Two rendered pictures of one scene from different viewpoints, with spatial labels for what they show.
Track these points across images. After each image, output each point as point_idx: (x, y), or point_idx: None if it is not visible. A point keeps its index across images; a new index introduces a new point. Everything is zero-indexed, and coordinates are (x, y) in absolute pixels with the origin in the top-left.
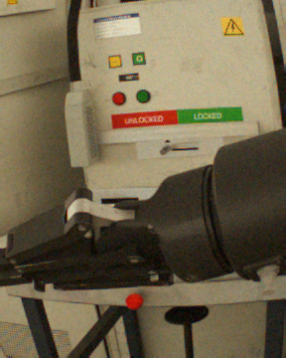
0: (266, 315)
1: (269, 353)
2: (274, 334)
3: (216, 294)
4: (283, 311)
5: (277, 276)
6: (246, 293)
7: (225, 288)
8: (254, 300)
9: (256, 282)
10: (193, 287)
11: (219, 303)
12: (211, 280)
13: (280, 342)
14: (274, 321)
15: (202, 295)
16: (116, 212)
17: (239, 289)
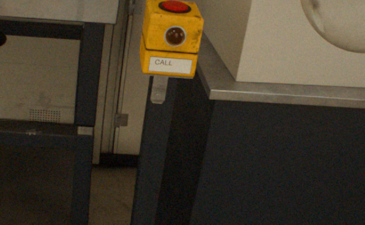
0: (83, 41)
1: (85, 89)
2: (91, 65)
3: (33, 7)
4: (102, 39)
5: None
6: (65, 10)
7: (43, 1)
8: (73, 20)
9: None
10: None
11: (36, 17)
12: None
13: (97, 77)
14: (92, 49)
15: (17, 5)
16: None
17: (58, 4)
